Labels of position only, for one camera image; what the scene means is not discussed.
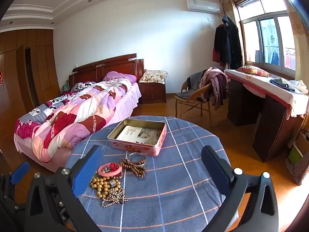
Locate gold bead necklace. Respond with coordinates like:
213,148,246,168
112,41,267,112
90,175,121,198

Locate pink striped garment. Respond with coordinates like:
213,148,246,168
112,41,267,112
199,68,228,111

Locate pink tin box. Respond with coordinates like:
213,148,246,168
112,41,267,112
107,119,167,156

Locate purple pillow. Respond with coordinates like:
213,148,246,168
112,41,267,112
103,71,137,84

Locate printed paper sheet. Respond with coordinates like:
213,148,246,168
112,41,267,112
116,125,163,146

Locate wooden nightstand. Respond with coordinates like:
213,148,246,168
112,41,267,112
138,81,167,105

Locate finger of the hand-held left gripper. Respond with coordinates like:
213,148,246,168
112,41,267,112
5,161,31,191

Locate dark wooden desk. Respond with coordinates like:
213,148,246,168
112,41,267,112
224,70,309,163

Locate white air conditioner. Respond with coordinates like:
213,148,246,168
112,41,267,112
186,0,221,14

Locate yellow curtain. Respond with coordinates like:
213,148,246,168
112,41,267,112
218,0,273,66

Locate pink floral cushion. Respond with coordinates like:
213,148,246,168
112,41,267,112
237,65,272,77

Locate wooden armchair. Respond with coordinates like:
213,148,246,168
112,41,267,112
174,71,218,122

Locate pink bangle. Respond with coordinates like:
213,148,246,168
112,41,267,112
98,163,123,177

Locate grey garment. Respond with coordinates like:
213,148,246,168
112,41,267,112
181,71,208,99

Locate pile of folded clothes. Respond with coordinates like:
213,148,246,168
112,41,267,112
270,77,309,94

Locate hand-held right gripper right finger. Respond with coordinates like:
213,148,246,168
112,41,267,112
201,145,280,232

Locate brown wooden bead bracelet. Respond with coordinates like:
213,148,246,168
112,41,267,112
120,158,147,178

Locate silver ball chain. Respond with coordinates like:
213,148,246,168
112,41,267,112
101,188,129,208

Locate wooden headboard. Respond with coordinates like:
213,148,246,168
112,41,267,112
69,53,145,90

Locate floral pillow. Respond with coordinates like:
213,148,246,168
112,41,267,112
139,69,168,84

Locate pink patchwork quilt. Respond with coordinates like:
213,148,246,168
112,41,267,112
14,80,133,163

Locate hanging dark coats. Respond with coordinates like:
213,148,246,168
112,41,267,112
212,15,243,70

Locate cardboard box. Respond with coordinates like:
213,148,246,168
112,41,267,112
296,130,309,155

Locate silver bangle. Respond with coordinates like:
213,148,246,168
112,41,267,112
127,152,147,167

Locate wooden wardrobe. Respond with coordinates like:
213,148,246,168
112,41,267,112
0,29,61,138

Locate dark bead bracelet red string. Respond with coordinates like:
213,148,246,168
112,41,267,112
103,164,119,174

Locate green bin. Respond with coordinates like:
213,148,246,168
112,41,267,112
288,145,304,164

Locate window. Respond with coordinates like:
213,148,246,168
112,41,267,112
238,0,296,78

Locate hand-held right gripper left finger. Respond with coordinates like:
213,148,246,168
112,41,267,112
24,145,104,232

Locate wooden bed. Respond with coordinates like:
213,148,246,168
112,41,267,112
13,53,145,172

